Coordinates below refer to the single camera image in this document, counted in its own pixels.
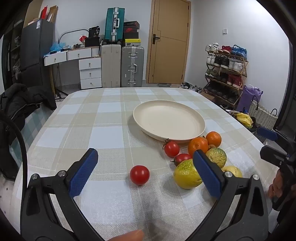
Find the person's right hand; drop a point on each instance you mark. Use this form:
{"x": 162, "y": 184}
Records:
{"x": 275, "y": 185}

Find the black and red shoe box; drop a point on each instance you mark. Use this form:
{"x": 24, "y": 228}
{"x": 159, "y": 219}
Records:
{"x": 131, "y": 23}

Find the yellow plastic bag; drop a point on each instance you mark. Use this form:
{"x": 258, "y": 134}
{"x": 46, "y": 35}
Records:
{"x": 245, "y": 119}

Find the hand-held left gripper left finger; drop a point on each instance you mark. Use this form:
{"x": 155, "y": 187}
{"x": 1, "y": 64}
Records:
{"x": 83, "y": 172}

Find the round red tomato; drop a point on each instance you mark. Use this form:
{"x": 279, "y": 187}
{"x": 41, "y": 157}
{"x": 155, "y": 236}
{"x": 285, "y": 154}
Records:
{"x": 139, "y": 175}

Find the white desk with drawers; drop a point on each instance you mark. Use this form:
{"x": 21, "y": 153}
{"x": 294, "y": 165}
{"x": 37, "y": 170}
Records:
{"x": 87, "y": 69}

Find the shoes on floor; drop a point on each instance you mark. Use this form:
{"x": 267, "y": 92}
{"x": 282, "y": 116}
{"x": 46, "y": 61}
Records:
{"x": 189, "y": 86}

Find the elongated red tomato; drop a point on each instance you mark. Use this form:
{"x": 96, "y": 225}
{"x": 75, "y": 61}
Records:
{"x": 182, "y": 158}

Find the red tomato with stem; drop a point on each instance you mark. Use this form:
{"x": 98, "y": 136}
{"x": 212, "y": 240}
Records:
{"x": 171, "y": 148}

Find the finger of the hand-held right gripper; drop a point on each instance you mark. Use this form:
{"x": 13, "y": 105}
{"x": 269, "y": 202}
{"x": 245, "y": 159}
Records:
{"x": 271, "y": 155}
{"x": 267, "y": 133}

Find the rows of shoes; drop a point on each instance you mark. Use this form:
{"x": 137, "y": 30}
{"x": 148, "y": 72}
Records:
{"x": 225, "y": 61}

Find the purple bag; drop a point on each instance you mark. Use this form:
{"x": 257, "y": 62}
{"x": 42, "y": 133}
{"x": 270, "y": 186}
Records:
{"x": 248, "y": 97}

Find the black jacket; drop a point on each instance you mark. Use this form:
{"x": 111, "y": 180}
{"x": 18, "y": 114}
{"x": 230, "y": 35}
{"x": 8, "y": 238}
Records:
{"x": 16, "y": 102}

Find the wooden door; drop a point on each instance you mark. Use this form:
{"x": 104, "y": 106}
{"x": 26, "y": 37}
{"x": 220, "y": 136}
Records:
{"x": 170, "y": 58}

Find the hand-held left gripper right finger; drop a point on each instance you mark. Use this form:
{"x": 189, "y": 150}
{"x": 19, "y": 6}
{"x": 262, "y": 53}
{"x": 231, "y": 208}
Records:
{"x": 207, "y": 172}

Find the dark grey refrigerator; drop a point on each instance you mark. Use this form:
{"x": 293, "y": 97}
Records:
{"x": 37, "y": 51}

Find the woven basket bag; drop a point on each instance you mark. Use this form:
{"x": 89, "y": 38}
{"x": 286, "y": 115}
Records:
{"x": 262, "y": 115}

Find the wooden shoe rack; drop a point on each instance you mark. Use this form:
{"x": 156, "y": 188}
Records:
{"x": 244, "y": 69}

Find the plain black shoe box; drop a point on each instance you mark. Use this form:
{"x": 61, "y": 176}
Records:
{"x": 130, "y": 35}

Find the beige suitcase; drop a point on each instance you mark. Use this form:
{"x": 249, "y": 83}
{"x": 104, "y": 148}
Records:
{"x": 111, "y": 66}

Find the small cardboard box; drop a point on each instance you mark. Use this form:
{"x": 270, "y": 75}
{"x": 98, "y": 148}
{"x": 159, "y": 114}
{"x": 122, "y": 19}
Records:
{"x": 207, "y": 96}

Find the tall cardboard box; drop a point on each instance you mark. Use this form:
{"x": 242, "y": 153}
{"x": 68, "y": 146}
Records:
{"x": 33, "y": 12}

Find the teal suitcase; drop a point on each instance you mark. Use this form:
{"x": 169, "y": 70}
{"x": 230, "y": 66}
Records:
{"x": 114, "y": 25}

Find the large yellow-green lemon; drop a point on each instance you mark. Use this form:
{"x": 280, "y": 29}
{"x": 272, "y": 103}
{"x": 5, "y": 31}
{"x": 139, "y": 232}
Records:
{"x": 186, "y": 175}

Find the black pouch bag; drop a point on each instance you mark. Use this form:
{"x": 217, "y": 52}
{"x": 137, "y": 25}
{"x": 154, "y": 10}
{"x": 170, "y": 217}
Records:
{"x": 94, "y": 32}

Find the yellow and black box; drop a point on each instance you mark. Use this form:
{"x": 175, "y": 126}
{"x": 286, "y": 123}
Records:
{"x": 133, "y": 42}

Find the orange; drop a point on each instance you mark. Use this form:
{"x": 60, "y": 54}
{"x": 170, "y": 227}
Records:
{"x": 213, "y": 138}
{"x": 197, "y": 145}

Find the yellow guava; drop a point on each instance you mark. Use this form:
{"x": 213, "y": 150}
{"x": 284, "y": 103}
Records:
{"x": 233, "y": 171}
{"x": 217, "y": 157}

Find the black shoe box red logo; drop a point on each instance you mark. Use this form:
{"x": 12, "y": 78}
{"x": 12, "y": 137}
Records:
{"x": 130, "y": 29}

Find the person's left hand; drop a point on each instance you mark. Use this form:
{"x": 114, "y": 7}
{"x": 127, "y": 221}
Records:
{"x": 129, "y": 236}

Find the arched metal mirror frame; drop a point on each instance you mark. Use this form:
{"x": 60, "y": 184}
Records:
{"x": 69, "y": 32}

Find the cream round plate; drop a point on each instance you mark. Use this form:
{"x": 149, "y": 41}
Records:
{"x": 168, "y": 119}

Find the blue plastic bag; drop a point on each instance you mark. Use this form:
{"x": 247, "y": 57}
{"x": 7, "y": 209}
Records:
{"x": 55, "y": 47}

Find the silver suitcase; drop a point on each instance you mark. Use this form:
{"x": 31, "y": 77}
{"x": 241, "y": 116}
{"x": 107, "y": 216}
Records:
{"x": 133, "y": 66}

